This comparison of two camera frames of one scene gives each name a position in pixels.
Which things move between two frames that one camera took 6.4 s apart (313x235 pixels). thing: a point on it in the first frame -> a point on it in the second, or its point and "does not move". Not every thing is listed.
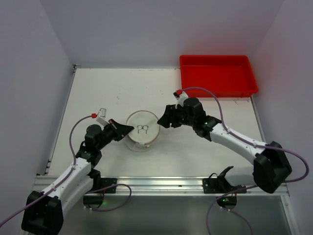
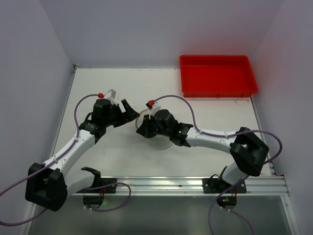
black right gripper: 173,116 -> 149,126
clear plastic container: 146,129 -> 158,141
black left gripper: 113,130 -> 120,113
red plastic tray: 225,76 does not move
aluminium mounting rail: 190,186 does not move
